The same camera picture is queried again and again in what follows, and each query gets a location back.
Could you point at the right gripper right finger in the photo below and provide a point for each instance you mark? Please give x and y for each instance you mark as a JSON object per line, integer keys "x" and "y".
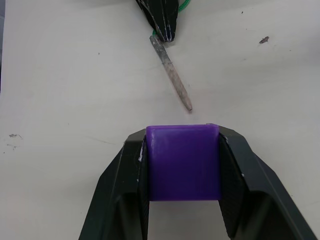
{"x": 252, "y": 190}

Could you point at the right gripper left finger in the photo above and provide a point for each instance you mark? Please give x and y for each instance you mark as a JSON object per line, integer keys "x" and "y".
{"x": 120, "y": 190}

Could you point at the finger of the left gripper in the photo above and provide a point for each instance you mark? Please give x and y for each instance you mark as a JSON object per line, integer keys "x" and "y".
{"x": 146, "y": 11}
{"x": 166, "y": 17}

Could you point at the green lace with grey tip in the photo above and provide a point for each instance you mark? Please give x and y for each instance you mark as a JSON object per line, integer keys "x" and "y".
{"x": 172, "y": 72}

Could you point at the purple plastic block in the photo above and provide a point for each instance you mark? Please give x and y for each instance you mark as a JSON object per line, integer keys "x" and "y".
{"x": 183, "y": 162}

